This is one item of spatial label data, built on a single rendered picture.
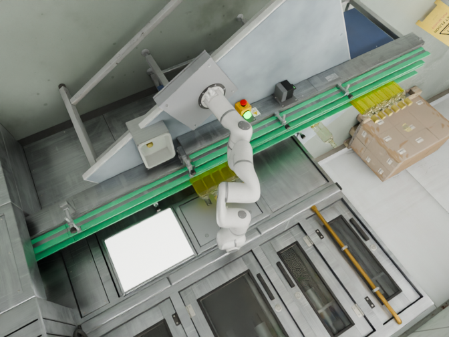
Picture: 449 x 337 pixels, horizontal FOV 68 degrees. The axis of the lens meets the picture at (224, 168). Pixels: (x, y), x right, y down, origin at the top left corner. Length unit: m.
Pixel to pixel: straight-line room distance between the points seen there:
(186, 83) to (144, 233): 0.88
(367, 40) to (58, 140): 2.20
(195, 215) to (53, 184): 0.92
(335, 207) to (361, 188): 3.69
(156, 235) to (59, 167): 0.81
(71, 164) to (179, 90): 1.05
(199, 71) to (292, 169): 0.94
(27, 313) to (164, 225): 0.75
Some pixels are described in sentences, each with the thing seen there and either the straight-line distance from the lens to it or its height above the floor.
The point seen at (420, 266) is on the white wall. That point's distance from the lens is 5.63.
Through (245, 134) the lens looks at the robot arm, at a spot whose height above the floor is 1.11.
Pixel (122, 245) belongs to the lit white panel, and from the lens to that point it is 1.95.
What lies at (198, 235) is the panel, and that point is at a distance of 1.89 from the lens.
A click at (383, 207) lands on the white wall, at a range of 5.74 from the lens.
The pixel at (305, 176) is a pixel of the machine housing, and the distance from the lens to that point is 2.13.
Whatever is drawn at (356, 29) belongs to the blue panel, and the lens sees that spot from 2.68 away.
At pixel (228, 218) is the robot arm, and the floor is 1.39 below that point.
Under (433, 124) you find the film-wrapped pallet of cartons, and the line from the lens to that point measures 5.97.
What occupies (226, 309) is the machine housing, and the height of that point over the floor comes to 1.63.
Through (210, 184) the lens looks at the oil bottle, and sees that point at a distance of 1.84.
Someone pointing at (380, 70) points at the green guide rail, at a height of 0.91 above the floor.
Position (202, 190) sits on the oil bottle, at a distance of 1.82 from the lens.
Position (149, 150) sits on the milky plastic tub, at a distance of 1.83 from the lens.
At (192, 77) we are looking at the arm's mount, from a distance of 1.52.
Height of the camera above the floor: 1.83
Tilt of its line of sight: 26 degrees down
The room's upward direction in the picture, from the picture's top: 147 degrees clockwise
